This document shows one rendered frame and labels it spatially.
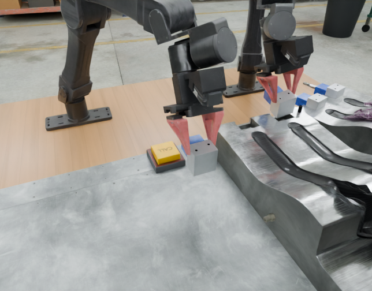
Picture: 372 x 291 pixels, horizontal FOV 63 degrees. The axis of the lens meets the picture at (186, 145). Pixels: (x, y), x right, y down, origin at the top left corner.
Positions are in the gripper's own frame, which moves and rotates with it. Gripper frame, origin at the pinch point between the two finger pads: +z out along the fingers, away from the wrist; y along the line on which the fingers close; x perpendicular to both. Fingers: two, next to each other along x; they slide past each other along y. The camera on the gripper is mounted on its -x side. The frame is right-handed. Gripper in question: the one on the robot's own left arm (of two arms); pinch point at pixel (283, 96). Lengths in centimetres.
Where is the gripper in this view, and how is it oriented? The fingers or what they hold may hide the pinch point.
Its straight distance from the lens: 82.4
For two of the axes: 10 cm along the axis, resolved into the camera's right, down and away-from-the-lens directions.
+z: 2.5, 9.1, 3.4
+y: 9.2, -3.3, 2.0
